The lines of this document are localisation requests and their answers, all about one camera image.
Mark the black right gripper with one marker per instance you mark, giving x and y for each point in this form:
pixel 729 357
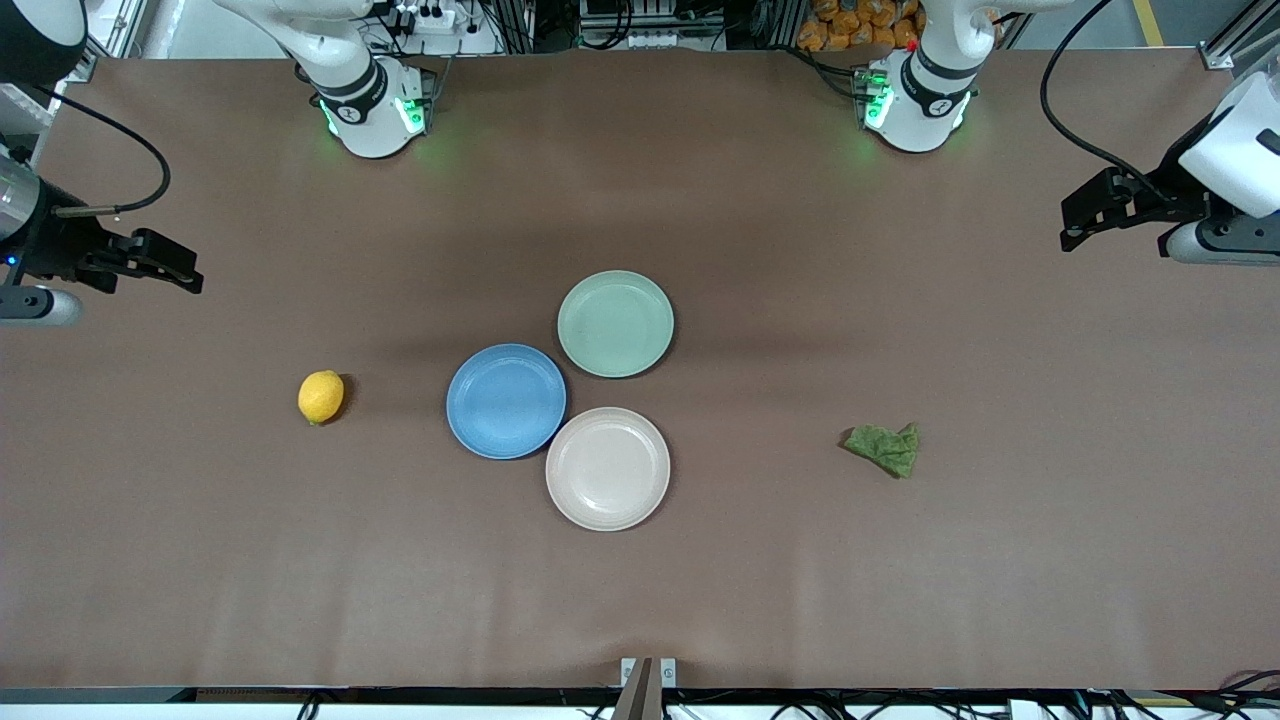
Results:
pixel 55 250

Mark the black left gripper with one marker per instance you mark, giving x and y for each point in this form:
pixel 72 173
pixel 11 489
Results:
pixel 1171 206

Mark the yellow lemon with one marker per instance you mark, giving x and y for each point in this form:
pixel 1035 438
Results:
pixel 321 397

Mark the green lettuce leaf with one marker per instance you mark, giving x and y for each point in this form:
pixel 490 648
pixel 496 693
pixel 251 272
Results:
pixel 885 449

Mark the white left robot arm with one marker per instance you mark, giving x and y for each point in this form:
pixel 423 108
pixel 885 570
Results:
pixel 915 95

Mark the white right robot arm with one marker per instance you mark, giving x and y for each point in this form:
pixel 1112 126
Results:
pixel 365 95

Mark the bag of orange fruit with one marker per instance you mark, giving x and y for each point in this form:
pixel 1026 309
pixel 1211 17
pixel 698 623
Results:
pixel 855 28

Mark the white power strip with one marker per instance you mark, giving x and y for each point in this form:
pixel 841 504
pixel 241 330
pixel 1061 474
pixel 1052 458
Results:
pixel 428 15

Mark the blue plate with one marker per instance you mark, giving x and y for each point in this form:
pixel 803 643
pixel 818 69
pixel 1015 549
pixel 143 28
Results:
pixel 505 401

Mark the green plate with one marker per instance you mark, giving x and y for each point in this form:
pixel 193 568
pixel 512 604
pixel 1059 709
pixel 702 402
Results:
pixel 615 323

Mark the beige plate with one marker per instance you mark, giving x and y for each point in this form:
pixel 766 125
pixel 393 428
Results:
pixel 607 468

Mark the aluminium frame profile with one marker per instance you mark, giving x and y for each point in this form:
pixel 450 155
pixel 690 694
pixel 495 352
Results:
pixel 1238 38

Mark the metal table edge bracket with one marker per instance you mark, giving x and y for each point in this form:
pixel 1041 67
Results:
pixel 648 682

